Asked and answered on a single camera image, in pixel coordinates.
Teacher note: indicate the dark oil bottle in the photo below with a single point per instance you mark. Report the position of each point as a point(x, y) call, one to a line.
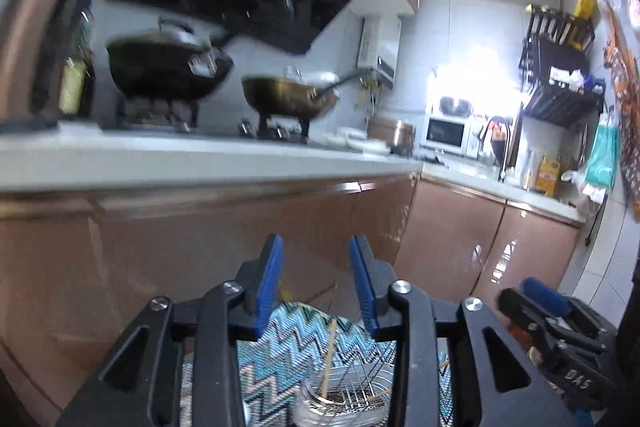
point(77, 79)

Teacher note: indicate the gas stove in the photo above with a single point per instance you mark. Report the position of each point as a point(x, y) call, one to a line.
point(147, 116)

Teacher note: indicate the zigzag patterned table cloth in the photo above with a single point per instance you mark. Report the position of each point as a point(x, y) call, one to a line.
point(292, 349)

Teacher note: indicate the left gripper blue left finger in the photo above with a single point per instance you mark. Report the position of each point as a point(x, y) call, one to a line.
point(259, 280)

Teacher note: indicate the clear wire utensil holder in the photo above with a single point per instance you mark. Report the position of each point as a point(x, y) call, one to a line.
point(360, 389)

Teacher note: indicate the white water heater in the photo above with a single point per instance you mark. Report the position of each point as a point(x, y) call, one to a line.
point(379, 47)

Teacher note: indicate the yellow roll on rack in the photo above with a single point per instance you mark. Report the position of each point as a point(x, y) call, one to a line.
point(584, 9)

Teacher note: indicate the black wok with lid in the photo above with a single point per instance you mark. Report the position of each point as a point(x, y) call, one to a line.
point(169, 63)

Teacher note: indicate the black dish rack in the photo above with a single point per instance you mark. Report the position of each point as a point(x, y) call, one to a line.
point(555, 74)

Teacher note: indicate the copper canister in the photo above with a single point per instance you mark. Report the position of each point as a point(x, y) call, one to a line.
point(20, 55)

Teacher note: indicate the copper rice cooker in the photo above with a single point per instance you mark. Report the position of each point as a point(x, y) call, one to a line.
point(397, 134)

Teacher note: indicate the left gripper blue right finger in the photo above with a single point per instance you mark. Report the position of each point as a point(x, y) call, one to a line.
point(372, 279)

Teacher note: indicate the white microwave oven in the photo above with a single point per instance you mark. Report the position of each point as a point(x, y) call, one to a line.
point(453, 135)

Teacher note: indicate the wooden chopstick in holder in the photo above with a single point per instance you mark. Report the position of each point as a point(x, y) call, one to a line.
point(324, 388)

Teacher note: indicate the brass frying pan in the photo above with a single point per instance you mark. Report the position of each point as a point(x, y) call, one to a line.
point(276, 96)

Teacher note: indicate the yellow oil bottle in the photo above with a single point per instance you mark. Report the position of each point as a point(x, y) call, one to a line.
point(548, 176)

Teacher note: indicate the orange patterned hanging cloth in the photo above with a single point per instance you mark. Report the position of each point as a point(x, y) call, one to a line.
point(619, 60)

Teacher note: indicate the teal hanging bag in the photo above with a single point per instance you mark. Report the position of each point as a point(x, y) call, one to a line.
point(601, 165)

